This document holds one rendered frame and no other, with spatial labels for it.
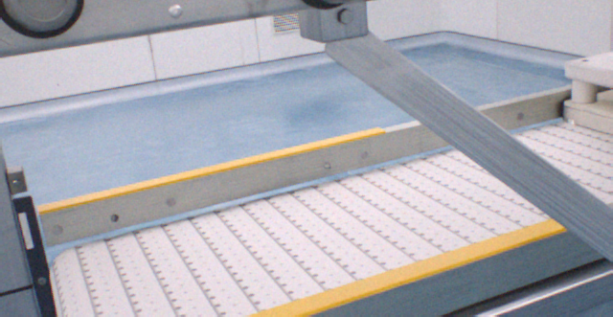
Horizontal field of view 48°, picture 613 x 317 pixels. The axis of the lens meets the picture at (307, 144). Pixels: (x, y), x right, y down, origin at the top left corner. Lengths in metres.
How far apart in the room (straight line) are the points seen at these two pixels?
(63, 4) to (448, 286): 0.29
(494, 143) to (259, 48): 5.31
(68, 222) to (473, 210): 0.35
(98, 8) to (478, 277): 0.29
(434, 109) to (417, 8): 5.87
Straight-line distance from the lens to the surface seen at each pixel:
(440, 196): 0.65
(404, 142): 0.73
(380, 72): 0.39
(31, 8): 0.27
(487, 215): 0.61
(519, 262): 0.48
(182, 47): 5.51
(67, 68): 5.41
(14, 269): 0.67
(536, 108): 0.83
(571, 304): 0.53
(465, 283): 0.46
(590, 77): 0.81
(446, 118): 0.39
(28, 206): 0.64
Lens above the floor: 1.16
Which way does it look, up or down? 18 degrees down
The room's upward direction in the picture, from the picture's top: 6 degrees counter-clockwise
